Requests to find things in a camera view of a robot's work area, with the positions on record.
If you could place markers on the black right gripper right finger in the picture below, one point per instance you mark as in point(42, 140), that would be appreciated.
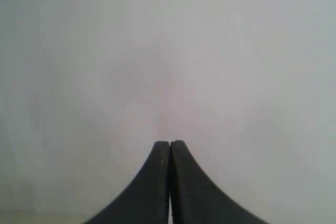
point(195, 197)

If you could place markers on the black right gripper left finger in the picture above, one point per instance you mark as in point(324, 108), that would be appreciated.
point(146, 198)

